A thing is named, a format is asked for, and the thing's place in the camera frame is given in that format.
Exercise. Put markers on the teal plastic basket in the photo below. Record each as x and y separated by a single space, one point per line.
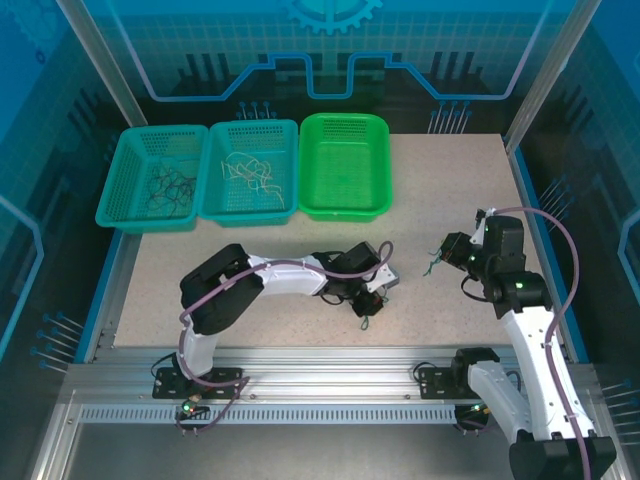
250 135
130 175

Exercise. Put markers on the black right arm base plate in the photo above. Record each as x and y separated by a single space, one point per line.
435 385

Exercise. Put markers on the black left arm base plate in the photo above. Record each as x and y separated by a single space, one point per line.
165 385

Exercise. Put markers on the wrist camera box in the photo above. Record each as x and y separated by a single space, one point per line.
481 235
387 277

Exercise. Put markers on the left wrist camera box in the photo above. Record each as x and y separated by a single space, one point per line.
387 277

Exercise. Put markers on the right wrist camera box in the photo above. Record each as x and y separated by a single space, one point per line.
481 235

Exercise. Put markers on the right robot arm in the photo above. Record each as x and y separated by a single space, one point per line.
535 340

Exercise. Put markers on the aluminium mounting rail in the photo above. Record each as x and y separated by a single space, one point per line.
325 375

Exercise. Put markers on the green plastic basket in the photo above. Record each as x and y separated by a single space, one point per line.
345 170

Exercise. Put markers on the aluminium frame post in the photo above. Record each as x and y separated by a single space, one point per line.
550 75
100 55

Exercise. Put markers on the connector with green light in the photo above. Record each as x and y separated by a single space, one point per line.
190 407
475 410

